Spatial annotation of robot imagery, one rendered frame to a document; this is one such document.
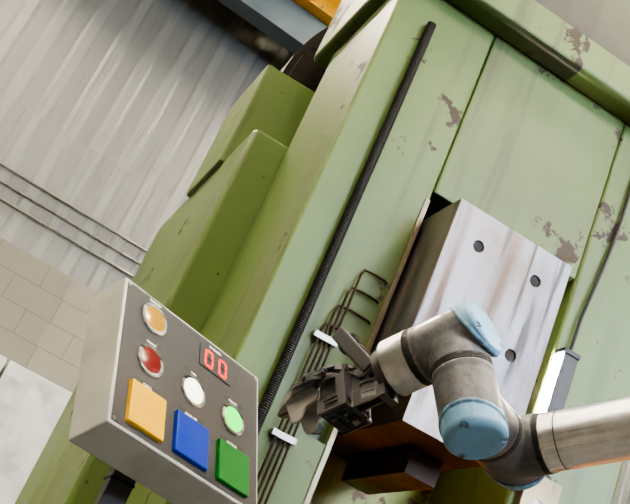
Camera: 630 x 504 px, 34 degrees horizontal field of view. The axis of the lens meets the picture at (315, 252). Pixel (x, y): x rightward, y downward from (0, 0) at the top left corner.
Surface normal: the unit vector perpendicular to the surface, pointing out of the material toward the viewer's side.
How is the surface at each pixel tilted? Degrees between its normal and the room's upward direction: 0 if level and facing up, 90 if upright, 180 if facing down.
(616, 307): 90
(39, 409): 90
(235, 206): 90
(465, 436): 150
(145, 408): 60
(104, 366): 90
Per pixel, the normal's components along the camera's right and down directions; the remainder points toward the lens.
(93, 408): -0.59, -0.55
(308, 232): 0.40, -0.25
